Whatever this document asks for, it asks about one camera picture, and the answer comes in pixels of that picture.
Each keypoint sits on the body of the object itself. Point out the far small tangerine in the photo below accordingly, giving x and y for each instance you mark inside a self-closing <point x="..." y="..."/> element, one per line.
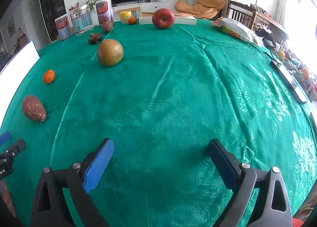
<point x="132" y="20"/>

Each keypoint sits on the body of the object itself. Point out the clear plastic jar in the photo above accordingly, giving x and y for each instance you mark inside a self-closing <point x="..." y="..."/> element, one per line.
<point x="81" y="19"/>

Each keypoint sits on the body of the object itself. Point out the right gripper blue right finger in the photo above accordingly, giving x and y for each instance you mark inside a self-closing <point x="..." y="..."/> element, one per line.
<point x="272" y="207"/>

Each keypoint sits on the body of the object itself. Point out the green satin tablecloth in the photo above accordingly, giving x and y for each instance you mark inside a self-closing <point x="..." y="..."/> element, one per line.
<point x="173" y="92"/>

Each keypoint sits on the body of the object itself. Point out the snack bag on table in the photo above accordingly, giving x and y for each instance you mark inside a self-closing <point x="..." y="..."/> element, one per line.
<point x="238" y="30"/>

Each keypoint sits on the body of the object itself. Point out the dark dried mangosteen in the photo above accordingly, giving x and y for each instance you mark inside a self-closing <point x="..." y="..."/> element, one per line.
<point x="95" y="38"/>

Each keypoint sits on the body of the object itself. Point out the orange lounge chair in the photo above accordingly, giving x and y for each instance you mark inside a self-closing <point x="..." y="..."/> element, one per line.
<point x="204" y="9"/>

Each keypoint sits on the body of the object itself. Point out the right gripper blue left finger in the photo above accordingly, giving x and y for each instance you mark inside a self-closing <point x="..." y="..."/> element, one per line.
<point x="50" y="207"/>

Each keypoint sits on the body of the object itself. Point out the white tv cabinet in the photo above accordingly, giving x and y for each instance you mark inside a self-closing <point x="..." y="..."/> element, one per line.
<point x="137" y="9"/>

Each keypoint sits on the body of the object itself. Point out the right orange-label tin can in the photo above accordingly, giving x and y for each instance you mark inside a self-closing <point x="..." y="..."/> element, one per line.
<point x="104" y="11"/>

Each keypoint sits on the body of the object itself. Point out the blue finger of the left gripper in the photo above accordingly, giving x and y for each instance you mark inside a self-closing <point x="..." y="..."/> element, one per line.
<point x="16" y="148"/>
<point x="5" y="137"/>

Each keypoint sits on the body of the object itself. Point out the brown sweet potato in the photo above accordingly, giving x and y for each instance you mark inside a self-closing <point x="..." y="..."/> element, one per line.
<point x="33" y="109"/>
<point x="107" y="26"/>

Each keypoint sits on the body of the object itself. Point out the orange-label tin can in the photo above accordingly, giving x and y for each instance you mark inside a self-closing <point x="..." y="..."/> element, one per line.
<point x="63" y="27"/>
<point x="104" y="11"/>

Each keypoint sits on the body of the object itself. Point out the large yellow-green pomelo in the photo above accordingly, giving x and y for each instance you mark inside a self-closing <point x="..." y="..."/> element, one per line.
<point x="110" y="52"/>

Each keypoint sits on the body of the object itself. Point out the left orange-label tin can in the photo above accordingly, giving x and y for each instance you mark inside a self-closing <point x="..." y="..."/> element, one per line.
<point x="63" y="27"/>

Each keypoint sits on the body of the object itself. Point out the yellow lidded cup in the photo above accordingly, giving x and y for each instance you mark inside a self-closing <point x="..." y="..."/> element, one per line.
<point x="125" y="16"/>

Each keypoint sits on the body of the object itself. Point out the red apple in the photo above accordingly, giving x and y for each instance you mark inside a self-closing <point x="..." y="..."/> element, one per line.
<point x="163" y="18"/>

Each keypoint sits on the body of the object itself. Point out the flat white book box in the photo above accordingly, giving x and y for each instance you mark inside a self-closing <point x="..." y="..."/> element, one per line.
<point x="180" y="18"/>

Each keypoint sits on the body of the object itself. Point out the wooden chair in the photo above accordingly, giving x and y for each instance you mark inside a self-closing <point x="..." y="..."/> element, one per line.
<point x="241" y="13"/>

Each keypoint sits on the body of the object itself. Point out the small orange tangerine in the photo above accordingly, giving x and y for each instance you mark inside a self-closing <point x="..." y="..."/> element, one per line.
<point x="48" y="76"/>

